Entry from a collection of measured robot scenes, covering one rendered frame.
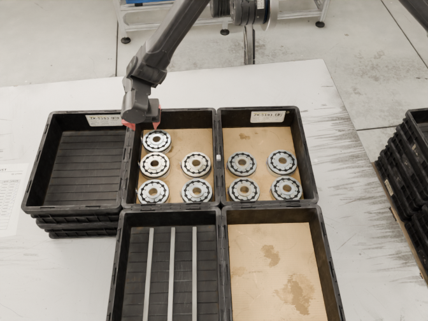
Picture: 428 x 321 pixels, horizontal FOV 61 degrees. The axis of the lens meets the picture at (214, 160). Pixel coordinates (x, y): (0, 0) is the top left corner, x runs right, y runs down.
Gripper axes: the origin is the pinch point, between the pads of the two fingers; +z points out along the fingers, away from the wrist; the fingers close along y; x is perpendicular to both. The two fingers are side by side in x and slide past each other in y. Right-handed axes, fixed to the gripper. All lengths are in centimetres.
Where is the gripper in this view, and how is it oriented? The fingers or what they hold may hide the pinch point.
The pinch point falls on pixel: (144, 127)
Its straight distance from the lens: 110.1
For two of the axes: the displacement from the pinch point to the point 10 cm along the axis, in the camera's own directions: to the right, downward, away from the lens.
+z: -0.1, 5.2, 8.5
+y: 10.0, -0.2, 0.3
